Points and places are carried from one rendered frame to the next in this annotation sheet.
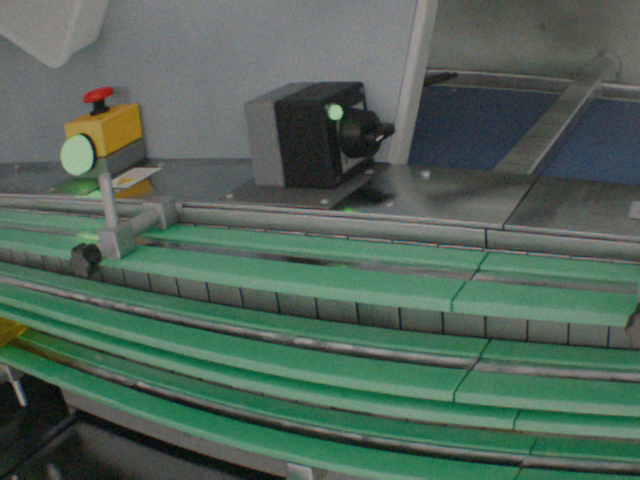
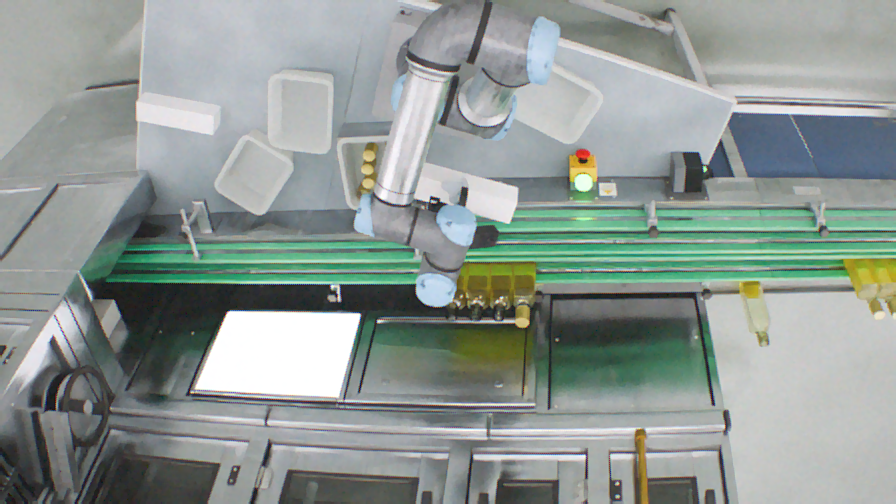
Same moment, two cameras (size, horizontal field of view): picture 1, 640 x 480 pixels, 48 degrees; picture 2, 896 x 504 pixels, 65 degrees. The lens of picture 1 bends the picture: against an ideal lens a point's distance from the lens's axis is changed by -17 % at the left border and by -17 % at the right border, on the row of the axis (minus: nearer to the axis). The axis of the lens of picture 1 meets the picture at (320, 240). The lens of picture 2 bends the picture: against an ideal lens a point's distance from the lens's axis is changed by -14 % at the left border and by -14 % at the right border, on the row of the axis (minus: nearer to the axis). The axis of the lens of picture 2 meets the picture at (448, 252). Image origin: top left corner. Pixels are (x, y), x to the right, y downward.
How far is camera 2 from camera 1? 169 cm
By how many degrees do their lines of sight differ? 25
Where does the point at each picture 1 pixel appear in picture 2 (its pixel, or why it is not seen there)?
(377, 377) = (738, 248)
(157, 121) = (602, 162)
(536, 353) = (773, 236)
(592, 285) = (795, 218)
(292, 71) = (671, 147)
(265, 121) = (682, 173)
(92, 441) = (572, 306)
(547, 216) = (772, 197)
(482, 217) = (754, 199)
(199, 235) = (670, 213)
